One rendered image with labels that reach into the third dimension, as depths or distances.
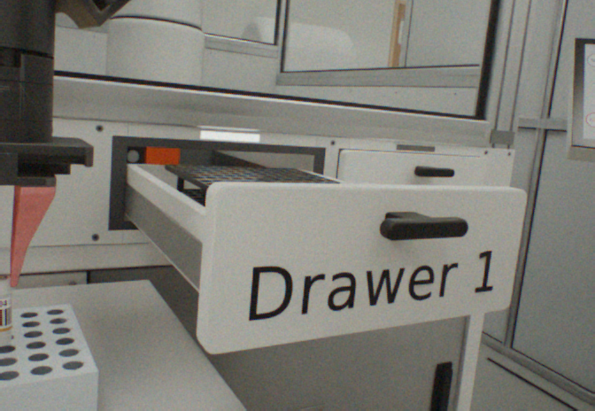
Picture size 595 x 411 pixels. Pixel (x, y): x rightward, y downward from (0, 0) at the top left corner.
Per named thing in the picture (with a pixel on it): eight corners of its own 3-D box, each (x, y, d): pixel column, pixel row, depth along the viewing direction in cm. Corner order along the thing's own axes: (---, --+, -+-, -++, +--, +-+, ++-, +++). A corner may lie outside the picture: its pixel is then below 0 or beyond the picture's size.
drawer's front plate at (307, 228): (510, 309, 48) (529, 189, 46) (204, 356, 33) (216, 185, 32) (494, 302, 49) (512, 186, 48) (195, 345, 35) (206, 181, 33)
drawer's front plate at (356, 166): (478, 221, 91) (487, 158, 89) (338, 226, 76) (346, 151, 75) (470, 219, 92) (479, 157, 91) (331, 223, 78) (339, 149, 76)
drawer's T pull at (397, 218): (468, 237, 38) (471, 219, 38) (388, 242, 34) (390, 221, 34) (433, 226, 41) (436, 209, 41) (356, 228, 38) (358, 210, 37)
